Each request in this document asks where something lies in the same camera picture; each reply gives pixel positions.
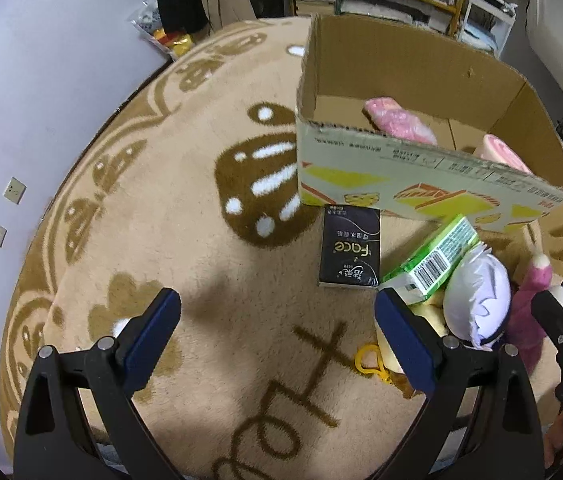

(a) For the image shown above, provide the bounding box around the purple plush doll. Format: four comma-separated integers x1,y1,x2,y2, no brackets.
442,245,512,350

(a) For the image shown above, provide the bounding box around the printed cardboard box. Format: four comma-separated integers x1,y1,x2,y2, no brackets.
295,14,563,235

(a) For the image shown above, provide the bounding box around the green tissue pack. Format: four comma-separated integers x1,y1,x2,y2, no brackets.
379,213,482,306

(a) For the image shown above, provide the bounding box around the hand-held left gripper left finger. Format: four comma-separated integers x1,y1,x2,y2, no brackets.
13,287,182,480

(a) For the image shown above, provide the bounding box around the pink striped plush toy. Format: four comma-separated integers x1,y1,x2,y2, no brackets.
475,134,535,177

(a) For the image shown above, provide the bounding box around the person's right hand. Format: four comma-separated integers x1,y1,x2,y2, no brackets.
543,417,563,469

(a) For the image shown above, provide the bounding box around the black tissue pack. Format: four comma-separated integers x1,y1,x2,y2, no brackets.
318,206,382,288

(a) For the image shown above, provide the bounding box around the light pink plush toy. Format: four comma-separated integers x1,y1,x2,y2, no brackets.
364,96,438,146

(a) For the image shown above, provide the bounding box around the wide pile of books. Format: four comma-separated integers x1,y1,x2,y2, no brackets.
341,0,455,36

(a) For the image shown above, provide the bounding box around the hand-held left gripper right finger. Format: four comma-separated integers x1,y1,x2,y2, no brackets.
374,287,546,480

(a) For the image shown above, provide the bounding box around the white rolling cart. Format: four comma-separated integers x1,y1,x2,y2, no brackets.
459,0,519,61

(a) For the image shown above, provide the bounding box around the clear bag of snacks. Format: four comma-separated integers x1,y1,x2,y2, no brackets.
130,7,196,61

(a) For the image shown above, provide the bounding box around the magenta plush toy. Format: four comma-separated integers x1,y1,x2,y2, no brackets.
505,254,563,376

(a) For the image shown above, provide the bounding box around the beige brown patterned rug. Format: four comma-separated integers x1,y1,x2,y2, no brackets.
0,16,563,480

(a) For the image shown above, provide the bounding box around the yellow bear plush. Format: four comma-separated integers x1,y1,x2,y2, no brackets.
354,287,449,400

